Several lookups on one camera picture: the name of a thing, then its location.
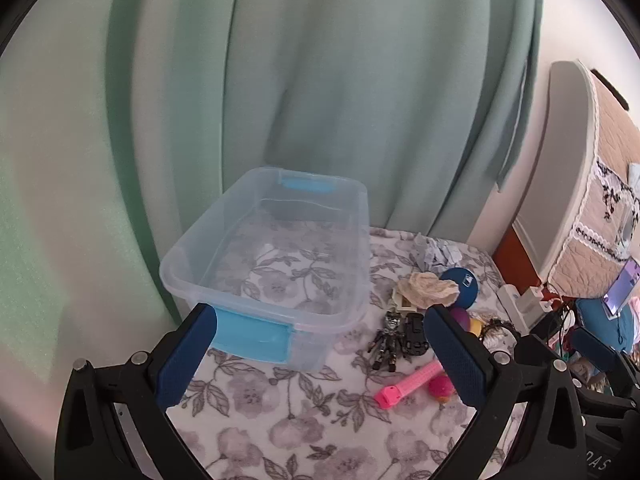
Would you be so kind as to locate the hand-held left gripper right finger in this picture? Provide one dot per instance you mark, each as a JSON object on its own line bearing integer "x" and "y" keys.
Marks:
{"x": 454, "y": 357}

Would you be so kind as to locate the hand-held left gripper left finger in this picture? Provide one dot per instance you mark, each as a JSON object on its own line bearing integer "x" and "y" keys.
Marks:
{"x": 186, "y": 355}

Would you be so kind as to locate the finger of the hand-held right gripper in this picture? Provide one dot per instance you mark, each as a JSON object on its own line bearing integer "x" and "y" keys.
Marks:
{"x": 596, "y": 347}
{"x": 537, "y": 347}

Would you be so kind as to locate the small pink ball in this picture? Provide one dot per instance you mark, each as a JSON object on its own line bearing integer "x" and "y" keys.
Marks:
{"x": 440, "y": 387}

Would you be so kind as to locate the yellow ball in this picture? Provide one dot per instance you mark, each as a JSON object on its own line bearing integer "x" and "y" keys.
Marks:
{"x": 475, "y": 327}

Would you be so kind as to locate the purple ball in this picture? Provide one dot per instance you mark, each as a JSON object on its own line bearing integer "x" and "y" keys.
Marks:
{"x": 459, "y": 317}

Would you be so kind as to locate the black choker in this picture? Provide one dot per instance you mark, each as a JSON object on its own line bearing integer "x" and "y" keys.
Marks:
{"x": 500, "y": 325}

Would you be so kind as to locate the black toy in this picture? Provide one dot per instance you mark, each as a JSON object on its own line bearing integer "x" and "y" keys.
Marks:
{"x": 415, "y": 335}

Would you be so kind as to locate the pink stick toy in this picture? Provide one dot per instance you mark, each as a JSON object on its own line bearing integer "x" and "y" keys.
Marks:
{"x": 405, "y": 385}

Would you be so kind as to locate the silver black action figure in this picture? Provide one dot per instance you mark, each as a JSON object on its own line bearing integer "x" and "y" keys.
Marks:
{"x": 390, "y": 340}

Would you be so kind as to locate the blue ball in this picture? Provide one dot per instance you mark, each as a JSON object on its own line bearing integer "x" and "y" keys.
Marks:
{"x": 467, "y": 285}

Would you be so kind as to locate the beige fuzzy cloth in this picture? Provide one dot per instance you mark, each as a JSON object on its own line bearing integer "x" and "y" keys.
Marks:
{"x": 430, "y": 287}

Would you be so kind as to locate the clear plastic container blue latches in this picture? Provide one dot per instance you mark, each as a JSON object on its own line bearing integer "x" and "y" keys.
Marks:
{"x": 280, "y": 240}

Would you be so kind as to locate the teal bag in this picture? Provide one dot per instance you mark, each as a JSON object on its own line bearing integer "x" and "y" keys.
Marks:
{"x": 595, "y": 315}

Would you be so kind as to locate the white power strip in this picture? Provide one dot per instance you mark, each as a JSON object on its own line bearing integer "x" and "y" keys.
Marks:
{"x": 510, "y": 300}

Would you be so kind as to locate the phone with lit screen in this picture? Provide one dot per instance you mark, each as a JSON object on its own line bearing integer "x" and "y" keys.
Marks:
{"x": 622, "y": 290}

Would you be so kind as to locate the crumpled white paper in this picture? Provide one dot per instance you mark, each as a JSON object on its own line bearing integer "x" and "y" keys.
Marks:
{"x": 435, "y": 252}

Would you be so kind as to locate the grey floral blanket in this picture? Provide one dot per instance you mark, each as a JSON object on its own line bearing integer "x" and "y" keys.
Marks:
{"x": 300, "y": 425}

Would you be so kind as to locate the grey headboard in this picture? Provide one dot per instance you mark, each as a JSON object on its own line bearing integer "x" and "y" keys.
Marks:
{"x": 560, "y": 160}

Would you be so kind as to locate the beige quilted lace-trimmed cover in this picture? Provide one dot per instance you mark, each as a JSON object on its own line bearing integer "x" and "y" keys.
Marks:
{"x": 610, "y": 135}

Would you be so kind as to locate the pale green curtain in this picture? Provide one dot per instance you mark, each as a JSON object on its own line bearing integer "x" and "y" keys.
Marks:
{"x": 300, "y": 85}

